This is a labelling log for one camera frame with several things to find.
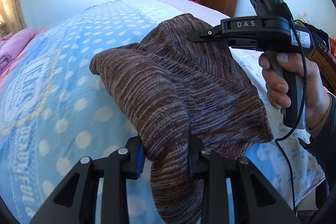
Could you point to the folded purple quilt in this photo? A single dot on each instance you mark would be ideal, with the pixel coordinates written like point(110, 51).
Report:
point(12, 47)

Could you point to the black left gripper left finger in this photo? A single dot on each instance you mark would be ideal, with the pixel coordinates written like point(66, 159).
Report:
point(74, 199)

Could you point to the beige patterned curtain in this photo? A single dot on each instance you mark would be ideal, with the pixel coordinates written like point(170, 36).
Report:
point(12, 16)

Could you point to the brown wooden side furniture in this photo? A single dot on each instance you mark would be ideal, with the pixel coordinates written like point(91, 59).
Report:
point(322, 55)

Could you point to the brown knitted sweater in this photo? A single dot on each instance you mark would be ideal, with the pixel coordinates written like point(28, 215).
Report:
point(170, 88)

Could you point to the blue pink patterned bedspread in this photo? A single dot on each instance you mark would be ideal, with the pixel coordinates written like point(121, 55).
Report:
point(54, 110)

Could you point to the dark sleeve right forearm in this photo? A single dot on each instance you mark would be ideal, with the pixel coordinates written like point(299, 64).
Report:
point(322, 143)

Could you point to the person's right hand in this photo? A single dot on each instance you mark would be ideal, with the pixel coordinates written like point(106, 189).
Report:
point(294, 87)

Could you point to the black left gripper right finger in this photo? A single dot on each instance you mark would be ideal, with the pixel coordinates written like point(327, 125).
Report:
point(255, 200)

